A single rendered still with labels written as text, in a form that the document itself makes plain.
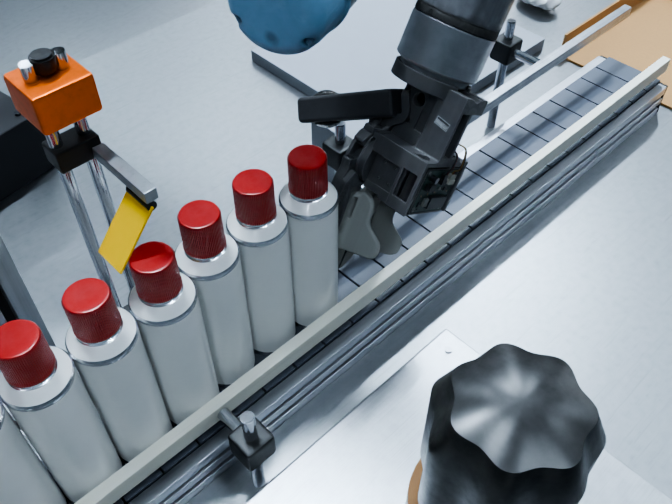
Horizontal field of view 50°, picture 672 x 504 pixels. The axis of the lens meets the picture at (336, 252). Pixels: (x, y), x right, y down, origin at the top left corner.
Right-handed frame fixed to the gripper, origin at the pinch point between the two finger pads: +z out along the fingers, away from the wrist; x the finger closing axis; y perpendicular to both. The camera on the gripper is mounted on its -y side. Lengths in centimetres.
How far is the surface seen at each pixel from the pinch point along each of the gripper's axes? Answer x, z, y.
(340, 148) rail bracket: 5.7, -7.3, -8.2
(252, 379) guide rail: -11.9, 9.0, 4.6
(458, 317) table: 13.5, 4.4, 9.6
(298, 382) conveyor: -6.4, 10.2, 5.9
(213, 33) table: 28, -4, -56
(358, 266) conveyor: 5.9, 2.9, -0.4
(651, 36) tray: 72, -29, -5
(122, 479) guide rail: -23.6, 15.7, 4.6
